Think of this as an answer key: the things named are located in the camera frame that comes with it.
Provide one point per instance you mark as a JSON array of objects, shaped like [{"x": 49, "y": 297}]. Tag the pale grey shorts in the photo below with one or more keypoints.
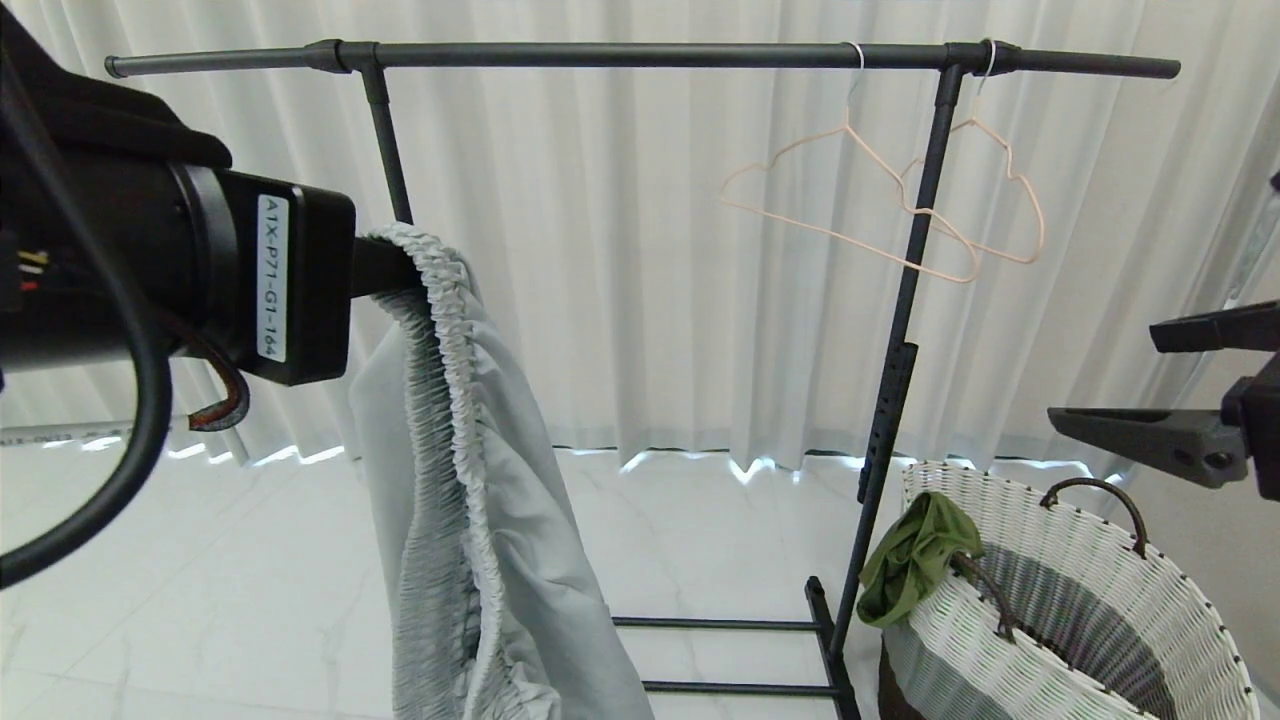
[{"x": 520, "y": 560}]

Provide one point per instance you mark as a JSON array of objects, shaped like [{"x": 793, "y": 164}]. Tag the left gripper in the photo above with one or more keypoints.
[{"x": 315, "y": 280}]

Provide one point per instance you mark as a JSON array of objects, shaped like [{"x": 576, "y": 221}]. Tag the green garment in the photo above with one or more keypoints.
[{"x": 915, "y": 560}]

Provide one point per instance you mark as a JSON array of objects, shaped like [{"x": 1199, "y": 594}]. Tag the white laundry basket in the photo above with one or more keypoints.
[{"x": 1080, "y": 620}]

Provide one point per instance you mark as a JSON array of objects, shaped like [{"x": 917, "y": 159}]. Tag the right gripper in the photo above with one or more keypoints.
[{"x": 1262, "y": 430}]

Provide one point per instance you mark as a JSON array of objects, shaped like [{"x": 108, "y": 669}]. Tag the pink clothes hanger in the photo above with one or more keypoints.
[
  {"x": 972, "y": 121},
  {"x": 846, "y": 126}
]

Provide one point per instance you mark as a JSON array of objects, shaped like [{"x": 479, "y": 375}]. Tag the black clothes rack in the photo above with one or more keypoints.
[{"x": 650, "y": 55}]

